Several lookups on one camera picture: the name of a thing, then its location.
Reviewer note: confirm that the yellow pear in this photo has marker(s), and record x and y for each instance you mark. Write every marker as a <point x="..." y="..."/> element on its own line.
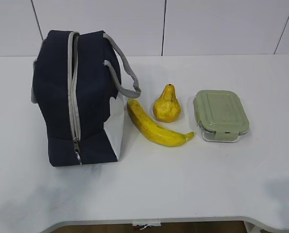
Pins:
<point x="167" y="107"/>

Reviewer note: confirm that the yellow banana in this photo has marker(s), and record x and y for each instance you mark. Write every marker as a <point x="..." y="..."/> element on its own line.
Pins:
<point x="153" y="131"/>

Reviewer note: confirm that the navy blue lunch bag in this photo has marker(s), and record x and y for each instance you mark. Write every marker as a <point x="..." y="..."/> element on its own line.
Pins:
<point x="79" y="83"/>

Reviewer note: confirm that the green lid glass container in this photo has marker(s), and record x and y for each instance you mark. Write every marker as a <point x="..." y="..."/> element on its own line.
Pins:
<point x="220" y="116"/>

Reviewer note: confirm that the white tag under table edge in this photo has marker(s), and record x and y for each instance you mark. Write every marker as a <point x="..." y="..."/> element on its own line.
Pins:
<point x="140" y="225"/>

